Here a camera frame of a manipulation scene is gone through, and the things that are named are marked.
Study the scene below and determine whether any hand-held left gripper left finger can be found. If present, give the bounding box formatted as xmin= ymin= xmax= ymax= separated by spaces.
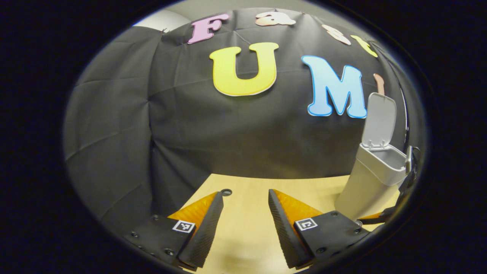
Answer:
xmin=124 ymin=191 xmax=224 ymax=271

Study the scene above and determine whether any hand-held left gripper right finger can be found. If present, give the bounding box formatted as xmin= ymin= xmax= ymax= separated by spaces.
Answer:
xmin=268 ymin=189 xmax=370 ymax=270

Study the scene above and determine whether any white desktop garbage bin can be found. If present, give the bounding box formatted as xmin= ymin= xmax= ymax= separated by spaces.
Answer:
xmin=335 ymin=92 xmax=408 ymax=221

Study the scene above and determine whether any wooden desktop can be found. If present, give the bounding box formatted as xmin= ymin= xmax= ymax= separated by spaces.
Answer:
xmin=183 ymin=173 xmax=400 ymax=274

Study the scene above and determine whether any black backdrop cloth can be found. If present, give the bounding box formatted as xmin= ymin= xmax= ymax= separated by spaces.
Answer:
xmin=63 ymin=8 xmax=423 ymax=236

